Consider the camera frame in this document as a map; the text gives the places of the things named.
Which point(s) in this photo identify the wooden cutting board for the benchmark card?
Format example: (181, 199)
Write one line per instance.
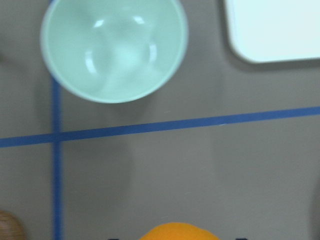
(11, 228)

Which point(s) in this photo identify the orange fruit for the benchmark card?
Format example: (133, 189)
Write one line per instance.
(178, 231)

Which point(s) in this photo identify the green bowl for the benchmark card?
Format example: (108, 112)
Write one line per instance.
(113, 51)

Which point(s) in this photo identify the cream bear tray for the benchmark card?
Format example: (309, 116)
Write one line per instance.
(270, 31)

